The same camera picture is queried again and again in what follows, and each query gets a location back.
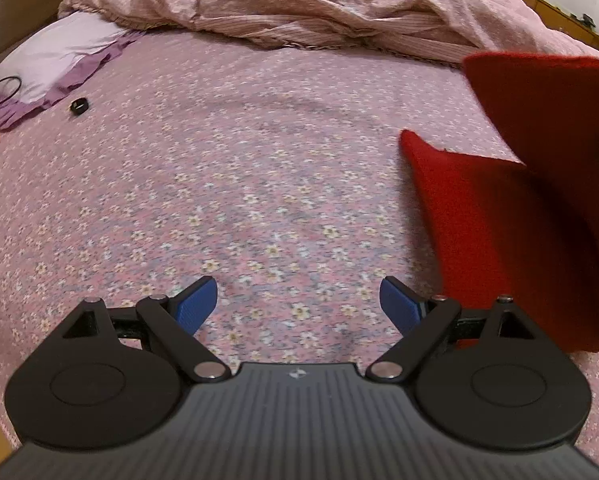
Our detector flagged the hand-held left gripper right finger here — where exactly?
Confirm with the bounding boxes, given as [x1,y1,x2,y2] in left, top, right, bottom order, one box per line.
[367,276,539,384]

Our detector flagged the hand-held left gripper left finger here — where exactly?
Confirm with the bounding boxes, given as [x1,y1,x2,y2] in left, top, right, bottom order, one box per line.
[62,275,230,384]

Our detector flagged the red knitted garment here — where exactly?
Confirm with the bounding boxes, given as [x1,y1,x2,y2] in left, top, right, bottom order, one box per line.
[399,51,599,354]

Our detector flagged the bed with pink floral sheet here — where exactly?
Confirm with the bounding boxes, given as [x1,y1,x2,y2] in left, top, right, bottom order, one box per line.
[0,25,599,473]

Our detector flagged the white pillow with purple ruffle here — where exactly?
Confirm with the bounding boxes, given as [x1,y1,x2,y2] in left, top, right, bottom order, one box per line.
[0,10,142,132]

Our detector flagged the pink crumpled duvet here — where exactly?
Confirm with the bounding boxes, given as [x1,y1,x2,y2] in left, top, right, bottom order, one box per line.
[59,0,599,64]

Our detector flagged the wooden panelled headboard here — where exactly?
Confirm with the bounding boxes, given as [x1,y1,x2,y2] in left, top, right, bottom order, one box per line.
[0,0,105,68]

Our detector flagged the black cable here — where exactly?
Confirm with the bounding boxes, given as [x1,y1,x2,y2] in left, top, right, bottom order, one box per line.
[0,75,23,107]

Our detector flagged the wooden bed frame edge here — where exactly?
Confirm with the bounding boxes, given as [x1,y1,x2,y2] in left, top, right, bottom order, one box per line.
[479,0,599,58]

